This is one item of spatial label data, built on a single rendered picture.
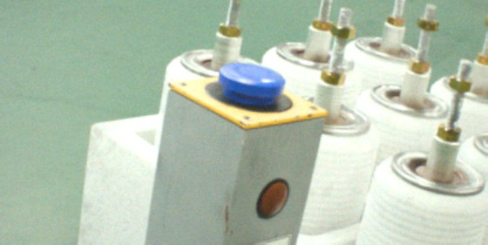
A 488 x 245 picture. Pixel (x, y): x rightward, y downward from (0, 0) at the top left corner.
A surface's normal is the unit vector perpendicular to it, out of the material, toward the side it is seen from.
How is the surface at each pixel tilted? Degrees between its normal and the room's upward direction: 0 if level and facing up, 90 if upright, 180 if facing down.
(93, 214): 90
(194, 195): 90
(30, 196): 0
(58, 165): 0
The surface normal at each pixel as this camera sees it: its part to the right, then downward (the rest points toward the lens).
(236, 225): 0.68, 0.36
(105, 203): -0.71, 0.11
